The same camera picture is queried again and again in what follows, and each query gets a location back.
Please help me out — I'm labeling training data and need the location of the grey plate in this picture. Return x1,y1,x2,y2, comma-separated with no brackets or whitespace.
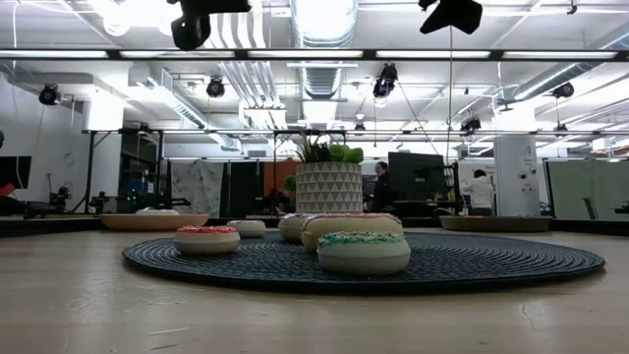
438,214,554,233

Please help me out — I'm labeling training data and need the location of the person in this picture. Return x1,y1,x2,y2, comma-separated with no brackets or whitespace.
460,169,496,217
371,160,394,213

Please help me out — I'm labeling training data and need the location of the patterned hanging cloth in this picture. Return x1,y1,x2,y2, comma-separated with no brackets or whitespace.
169,159,226,216

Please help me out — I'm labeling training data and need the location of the dark wall screen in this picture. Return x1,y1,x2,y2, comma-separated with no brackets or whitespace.
0,155,33,191

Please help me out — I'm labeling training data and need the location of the round dark woven placemat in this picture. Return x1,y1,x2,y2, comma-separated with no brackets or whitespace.
121,230,606,296

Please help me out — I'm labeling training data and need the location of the white cylindrical pillar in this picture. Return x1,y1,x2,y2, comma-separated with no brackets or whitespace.
492,135,542,218

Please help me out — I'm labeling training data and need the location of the grey-green partition panel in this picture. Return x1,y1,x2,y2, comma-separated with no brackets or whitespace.
545,159,629,220

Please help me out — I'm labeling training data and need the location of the small red sprinkled donut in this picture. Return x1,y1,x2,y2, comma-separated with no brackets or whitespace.
171,224,242,256

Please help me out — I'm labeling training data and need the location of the large purple-iced donut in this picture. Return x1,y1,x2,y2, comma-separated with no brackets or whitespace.
277,211,309,243

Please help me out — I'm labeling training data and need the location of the black aluminium rig frame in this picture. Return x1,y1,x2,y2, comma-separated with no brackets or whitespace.
0,215,629,237

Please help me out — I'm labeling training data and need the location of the small green sprinkled donut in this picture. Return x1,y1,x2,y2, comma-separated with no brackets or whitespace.
315,230,413,276

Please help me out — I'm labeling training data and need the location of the black background rig frame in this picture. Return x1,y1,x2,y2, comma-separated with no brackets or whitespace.
82,128,171,215

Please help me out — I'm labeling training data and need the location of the large pink-iced donut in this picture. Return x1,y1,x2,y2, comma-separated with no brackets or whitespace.
300,212,405,254

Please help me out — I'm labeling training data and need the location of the pink plate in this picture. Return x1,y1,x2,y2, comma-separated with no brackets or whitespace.
97,212,211,233

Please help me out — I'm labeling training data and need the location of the small cream donut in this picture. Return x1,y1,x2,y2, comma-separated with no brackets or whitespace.
225,218,267,240

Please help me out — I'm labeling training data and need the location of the black crossbar with light strips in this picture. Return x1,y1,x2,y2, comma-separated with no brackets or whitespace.
0,47,629,62

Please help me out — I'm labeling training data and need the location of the succulent in triangle-patterned pot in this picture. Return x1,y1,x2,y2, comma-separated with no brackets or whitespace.
293,132,366,215

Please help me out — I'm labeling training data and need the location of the black computer monitor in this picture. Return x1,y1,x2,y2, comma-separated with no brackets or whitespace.
387,151,446,201

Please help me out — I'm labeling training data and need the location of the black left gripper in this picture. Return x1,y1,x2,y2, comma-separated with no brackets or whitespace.
166,0,252,51

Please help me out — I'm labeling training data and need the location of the background leafy plant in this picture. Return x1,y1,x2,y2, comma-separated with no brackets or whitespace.
282,174,299,212

